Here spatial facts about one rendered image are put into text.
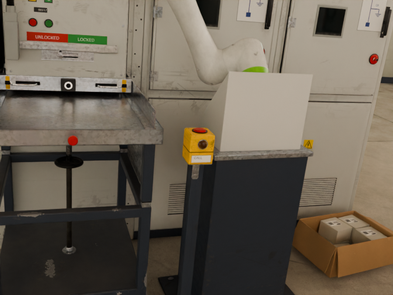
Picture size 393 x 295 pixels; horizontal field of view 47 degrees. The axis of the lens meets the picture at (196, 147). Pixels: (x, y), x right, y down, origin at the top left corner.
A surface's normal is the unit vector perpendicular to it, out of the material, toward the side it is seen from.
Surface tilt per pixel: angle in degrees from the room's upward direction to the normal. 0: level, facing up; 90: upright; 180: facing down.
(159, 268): 0
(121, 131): 90
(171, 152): 90
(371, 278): 0
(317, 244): 76
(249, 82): 90
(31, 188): 90
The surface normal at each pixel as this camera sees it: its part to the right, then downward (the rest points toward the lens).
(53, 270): 0.09, -0.94
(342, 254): 0.42, -0.03
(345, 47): 0.29, 0.33
